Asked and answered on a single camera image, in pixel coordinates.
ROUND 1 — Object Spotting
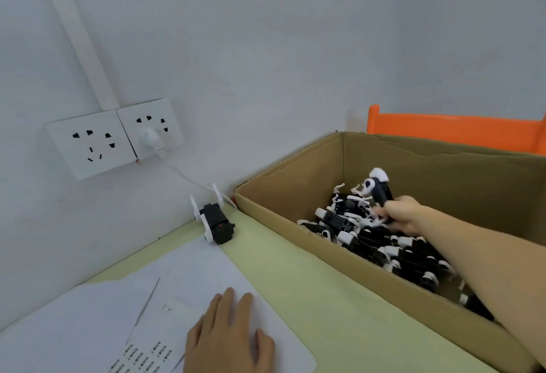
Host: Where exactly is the person's right hand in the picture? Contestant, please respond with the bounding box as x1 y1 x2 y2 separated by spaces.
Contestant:
375 195 428 237

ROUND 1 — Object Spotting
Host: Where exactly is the person's left hand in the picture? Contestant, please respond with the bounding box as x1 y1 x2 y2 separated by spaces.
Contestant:
183 287 276 373

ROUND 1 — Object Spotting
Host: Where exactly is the black white toy robot part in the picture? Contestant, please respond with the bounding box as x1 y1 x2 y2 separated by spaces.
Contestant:
362 167 396 212

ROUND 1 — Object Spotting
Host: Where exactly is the person's right forearm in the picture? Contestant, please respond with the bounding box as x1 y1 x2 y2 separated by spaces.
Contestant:
411 205 546 370

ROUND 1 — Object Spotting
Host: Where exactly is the pile of black white toy pieces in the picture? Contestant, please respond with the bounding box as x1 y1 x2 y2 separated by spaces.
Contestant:
297 183 496 323

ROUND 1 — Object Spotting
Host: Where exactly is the large white paper sheet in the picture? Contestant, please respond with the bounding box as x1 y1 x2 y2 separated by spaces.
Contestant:
85 238 319 373

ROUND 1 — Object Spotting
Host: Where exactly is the brown cardboard box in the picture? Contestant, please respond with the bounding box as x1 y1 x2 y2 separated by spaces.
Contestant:
233 130 546 373

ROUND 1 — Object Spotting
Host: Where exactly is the printed white paper sheet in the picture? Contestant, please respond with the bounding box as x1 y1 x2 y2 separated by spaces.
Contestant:
107 299 202 373

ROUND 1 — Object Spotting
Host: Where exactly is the black white toy robot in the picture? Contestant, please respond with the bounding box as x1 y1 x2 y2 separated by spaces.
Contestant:
189 183 236 246

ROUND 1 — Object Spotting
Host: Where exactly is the orange plastic chair back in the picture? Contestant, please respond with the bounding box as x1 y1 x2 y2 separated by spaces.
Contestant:
366 104 546 156

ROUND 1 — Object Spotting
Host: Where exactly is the blank white paper sheet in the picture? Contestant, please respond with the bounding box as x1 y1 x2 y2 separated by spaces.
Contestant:
0 276 161 373

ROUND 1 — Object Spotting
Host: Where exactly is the white power plug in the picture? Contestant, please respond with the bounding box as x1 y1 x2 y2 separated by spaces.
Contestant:
138 128 168 159

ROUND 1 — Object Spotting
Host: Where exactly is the white power cable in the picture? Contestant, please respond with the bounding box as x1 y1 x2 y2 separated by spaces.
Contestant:
164 156 238 210

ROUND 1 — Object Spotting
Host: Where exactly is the small white wall socket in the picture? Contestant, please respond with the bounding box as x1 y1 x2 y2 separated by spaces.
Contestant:
117 98 185 160

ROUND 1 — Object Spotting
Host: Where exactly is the large white wall socket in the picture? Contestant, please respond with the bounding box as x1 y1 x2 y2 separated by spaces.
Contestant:
45 110 138 181

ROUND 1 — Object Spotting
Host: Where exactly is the white cable trunking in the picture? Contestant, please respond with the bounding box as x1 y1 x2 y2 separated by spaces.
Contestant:
33 0 120 111

